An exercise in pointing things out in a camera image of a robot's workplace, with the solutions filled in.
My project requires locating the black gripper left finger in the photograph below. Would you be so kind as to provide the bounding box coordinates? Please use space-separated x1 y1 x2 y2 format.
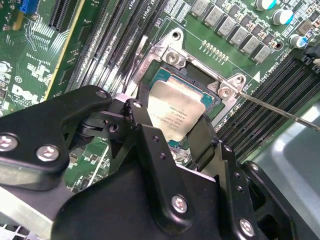
0 82 197 230

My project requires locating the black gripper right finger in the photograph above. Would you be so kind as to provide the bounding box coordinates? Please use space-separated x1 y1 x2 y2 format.
187 115 298 240

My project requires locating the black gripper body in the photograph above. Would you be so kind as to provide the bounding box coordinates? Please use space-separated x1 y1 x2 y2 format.
53 159 238 240

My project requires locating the metal locking lever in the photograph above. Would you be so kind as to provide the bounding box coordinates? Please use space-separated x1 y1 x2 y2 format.
236 90 320 133

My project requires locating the silver CPU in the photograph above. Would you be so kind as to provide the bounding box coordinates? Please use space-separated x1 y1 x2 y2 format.
146 72 215 150

